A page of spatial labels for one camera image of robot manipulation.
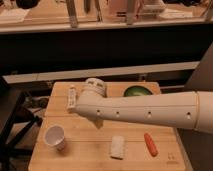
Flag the orange carrot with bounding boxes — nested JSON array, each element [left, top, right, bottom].
[[144, 133, 158, 157]]

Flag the black side stand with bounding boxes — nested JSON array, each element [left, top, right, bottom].
[[0, 76, 42, 171]]

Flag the white sponge block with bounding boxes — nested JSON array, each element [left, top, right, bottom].
[[110, 136, 125, 159]]

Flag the white tube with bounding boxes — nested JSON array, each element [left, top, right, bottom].
[[67, 85, 77, 113]]

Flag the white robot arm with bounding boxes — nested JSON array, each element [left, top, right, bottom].
[[68, 78, 213, 133]]

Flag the wooden board table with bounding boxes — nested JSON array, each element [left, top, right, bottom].
[[28, 82, 186, 171]]

